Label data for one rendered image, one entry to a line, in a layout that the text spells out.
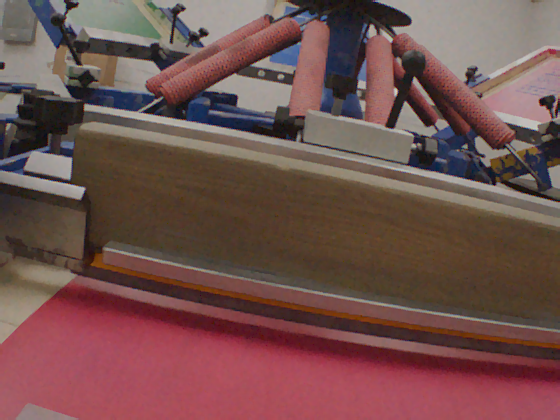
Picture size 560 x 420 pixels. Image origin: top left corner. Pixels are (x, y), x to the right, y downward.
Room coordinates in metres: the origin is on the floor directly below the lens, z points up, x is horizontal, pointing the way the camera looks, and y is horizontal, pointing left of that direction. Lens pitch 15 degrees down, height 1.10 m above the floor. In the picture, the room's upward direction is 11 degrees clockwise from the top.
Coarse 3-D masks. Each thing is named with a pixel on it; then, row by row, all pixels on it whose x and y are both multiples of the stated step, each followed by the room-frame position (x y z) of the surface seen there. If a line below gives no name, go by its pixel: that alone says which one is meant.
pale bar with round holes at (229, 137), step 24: (96, 120) 0.49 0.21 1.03; (120, 120) 0.49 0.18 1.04; (144, 120) 0.49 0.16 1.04; (168, 120) 0.51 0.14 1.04; (48, 144) 0.49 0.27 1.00; (240, 144) 0.49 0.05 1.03; (264, 144) 0.49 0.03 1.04; (288, 144) 0.50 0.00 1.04; (360, 168) 0.49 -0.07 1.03; (384, 168) 0.49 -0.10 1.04; (408, 168) 0.52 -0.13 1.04; (456, 192) 0.49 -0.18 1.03; (480, 192) 0.49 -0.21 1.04; (504, 192) 0.51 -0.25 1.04; (552, 216) 0.50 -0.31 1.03
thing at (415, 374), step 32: (384, 352) 0.26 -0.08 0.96; (416, 352) 0.27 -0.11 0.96; (448, 352) 0.28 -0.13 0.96; (480, 352) 0.28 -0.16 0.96; (384, 384) 0.23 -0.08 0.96; (416, 384) 0.23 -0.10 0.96; (448, 384) 0.24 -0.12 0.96; (480, 384) 0.24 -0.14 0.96; (512, 384) 0.24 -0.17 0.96; (544, 384) 0.25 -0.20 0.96; (416, 416) 0.20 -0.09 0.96; (448, 416) 0.20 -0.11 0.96; (480, 416) 0.21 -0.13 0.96; (512, 416) 0.21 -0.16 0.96; (544, 416) 0.21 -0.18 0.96
